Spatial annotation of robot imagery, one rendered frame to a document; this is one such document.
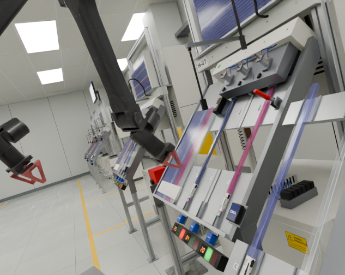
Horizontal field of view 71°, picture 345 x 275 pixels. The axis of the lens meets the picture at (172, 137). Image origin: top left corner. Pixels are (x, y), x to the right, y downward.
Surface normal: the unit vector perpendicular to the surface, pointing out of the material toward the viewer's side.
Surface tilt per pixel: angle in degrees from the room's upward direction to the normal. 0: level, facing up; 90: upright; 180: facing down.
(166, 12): 90
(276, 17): 90
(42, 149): 90
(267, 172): 90
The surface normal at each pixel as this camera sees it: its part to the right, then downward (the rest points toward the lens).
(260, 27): -0.88, 0.27
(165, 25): 0.38, -0.04
